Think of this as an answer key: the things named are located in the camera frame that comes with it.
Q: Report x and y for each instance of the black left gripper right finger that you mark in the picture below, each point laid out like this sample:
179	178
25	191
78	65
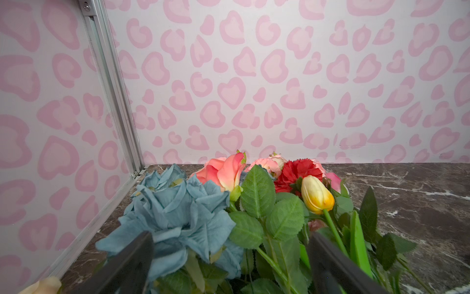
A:
333	272

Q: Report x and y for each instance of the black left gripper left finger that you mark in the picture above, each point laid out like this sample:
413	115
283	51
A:
126	273

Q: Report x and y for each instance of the pink artificial rose stem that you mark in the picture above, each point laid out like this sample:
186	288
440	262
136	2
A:
226	173

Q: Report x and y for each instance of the pale pink rose spray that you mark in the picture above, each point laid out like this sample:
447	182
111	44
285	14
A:
273	164

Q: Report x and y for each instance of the blue artificial rose bunch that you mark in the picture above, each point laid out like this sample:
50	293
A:
190	228

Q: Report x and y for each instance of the red carnation flower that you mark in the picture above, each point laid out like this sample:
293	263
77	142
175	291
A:
294	172

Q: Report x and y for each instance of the aluminium frame post left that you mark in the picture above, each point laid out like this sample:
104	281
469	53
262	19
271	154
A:
106	57

